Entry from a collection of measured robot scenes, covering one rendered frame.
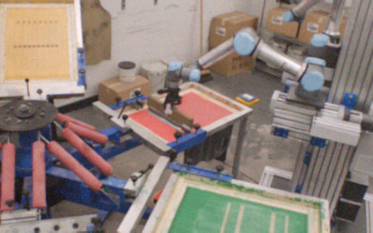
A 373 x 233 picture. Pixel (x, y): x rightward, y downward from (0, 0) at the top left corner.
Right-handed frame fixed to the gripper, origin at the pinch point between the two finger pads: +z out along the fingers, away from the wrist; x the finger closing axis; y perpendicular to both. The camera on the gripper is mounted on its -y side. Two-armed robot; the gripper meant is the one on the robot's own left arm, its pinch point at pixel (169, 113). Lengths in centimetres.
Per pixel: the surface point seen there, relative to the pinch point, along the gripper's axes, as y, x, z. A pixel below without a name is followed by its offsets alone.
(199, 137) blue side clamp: 30.1, -3.2, 2.0
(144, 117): -11.6, -10.4, 4.7
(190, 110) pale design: 0.0, 20.3, 4.8
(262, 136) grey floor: -31, 175, 100
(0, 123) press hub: 2, -105, -31
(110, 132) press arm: 1.2, -46.6, -3.9
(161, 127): 3.8, -10.0, 4.8
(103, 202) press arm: 36, -76, 8
